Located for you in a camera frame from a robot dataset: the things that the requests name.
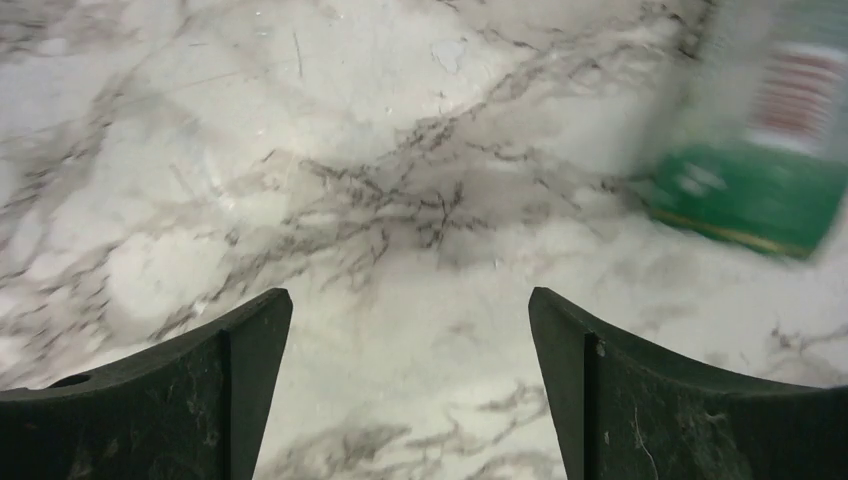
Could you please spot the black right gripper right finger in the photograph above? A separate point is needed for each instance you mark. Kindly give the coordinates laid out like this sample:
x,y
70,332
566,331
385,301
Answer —
x,y
626,408

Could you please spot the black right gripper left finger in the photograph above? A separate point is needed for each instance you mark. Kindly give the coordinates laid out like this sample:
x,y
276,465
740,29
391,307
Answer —
x,y
192,407

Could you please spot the green tea bottle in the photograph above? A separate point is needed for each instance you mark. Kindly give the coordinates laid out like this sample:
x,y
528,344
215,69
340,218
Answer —
x,y
752,147

